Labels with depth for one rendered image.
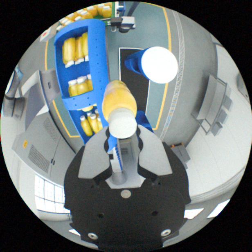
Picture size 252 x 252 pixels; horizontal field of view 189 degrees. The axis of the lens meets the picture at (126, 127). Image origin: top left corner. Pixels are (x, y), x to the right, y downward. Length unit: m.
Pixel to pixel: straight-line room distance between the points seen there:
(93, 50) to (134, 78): 1.17
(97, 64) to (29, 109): 0.43
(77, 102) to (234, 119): 3.31
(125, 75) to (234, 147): 3.50
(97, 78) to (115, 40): 1.31
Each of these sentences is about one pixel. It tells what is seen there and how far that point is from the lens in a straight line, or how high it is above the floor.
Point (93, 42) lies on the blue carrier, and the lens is 0.40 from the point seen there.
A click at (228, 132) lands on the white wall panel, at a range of 3.24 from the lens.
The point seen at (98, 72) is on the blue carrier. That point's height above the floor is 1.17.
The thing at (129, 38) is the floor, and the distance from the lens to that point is 1.67.
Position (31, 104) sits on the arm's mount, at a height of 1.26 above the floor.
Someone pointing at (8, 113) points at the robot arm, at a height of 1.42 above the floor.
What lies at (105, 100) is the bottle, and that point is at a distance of 0.15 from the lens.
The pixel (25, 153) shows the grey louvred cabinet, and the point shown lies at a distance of 1.79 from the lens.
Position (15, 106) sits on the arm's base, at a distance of 0.61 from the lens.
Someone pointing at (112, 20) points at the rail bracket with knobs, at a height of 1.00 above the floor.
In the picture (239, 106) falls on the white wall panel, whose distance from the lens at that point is 3.14.
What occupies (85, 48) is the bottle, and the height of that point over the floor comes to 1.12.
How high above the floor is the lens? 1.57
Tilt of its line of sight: 46 degrees down
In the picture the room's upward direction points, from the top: 169 degrees clockwise
